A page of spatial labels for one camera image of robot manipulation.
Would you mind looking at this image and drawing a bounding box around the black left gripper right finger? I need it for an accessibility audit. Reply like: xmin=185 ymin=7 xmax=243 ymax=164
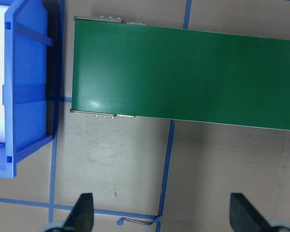
xmin=229 ymin=193 xmax=273 ymax=232

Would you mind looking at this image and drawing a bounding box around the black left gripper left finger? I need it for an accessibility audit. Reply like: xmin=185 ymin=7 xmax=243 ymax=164
xmin=62 ymin=193 xmax=94 ymax=232

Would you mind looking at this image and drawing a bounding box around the blue bin with buttons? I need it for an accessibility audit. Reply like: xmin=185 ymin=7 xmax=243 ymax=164
xmin=0 ymin=0 xmax=54 ymax=178

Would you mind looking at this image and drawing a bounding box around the green conveyor belt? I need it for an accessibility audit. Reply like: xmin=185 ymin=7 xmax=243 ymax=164
xmin=71 ymin=17 xmax=290 ymax=131

